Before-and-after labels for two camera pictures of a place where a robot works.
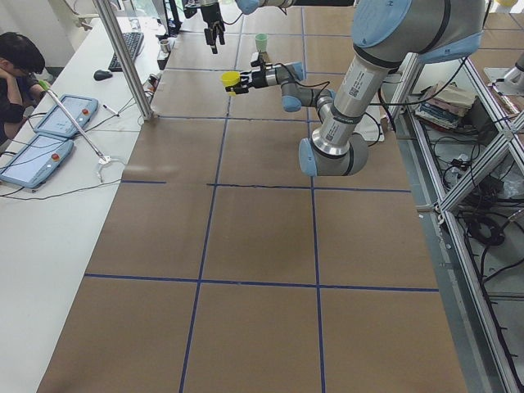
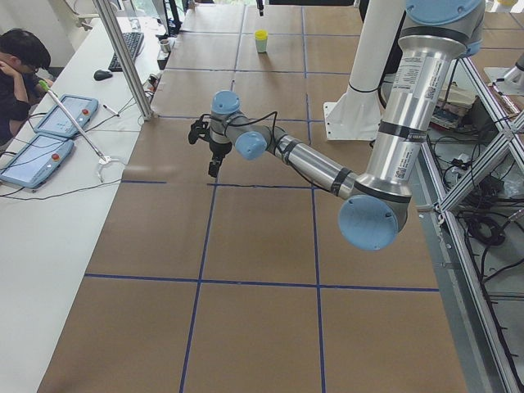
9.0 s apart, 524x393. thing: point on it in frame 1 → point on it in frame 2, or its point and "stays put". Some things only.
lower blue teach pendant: (37, 161) stays put
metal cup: (164, 46) stays put
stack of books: (444, 104) stays put
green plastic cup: (261, 41) stays put
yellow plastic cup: (230, 79) → (260, 34)
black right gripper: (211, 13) → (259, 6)
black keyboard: (133, 41) stays put
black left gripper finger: (239, 88) → (214, 166)
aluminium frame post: (126, 58) stays put
